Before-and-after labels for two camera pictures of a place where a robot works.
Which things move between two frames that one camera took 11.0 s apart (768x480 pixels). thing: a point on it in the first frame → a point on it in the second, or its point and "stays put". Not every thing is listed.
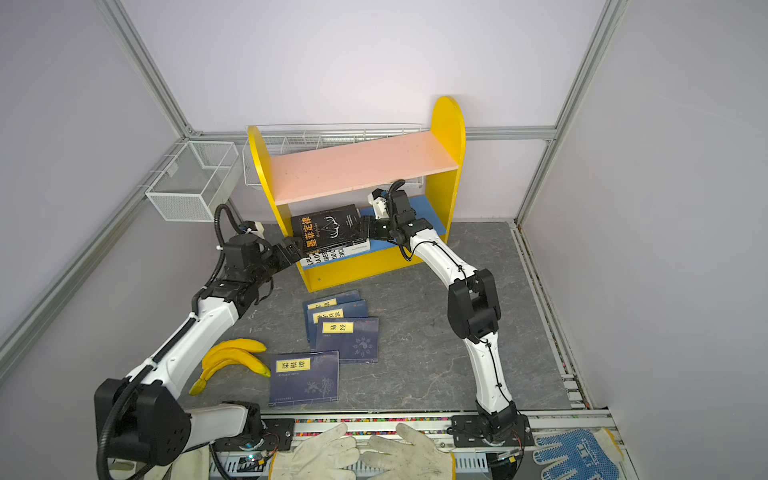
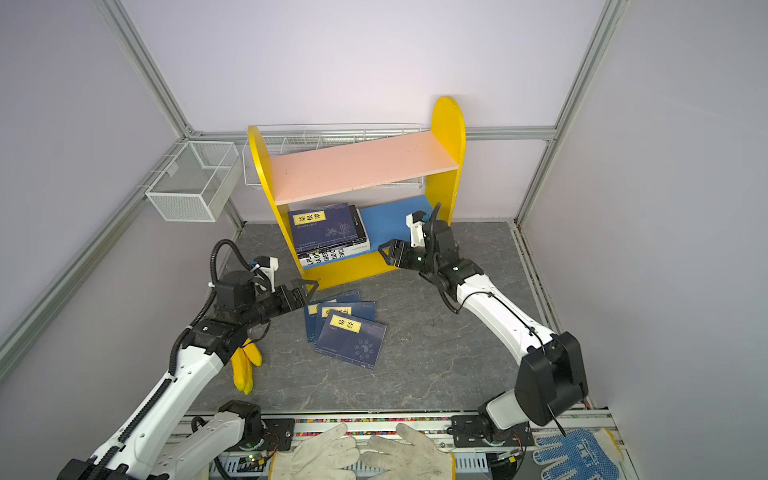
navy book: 303,377 → 322,226
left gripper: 295,253 → 299,299
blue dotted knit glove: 592,455 stays put
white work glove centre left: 327,454 stays put
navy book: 356,339 stays put
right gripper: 372,226 → 399,249
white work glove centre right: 411,457 stays put
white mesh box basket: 193,180 stays put
